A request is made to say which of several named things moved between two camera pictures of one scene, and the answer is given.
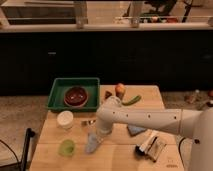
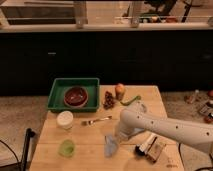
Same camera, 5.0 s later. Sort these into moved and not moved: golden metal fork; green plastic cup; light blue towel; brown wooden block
Moved: light blue towel
Not moved: brown wooden block; golden metal fork; green plastic cup
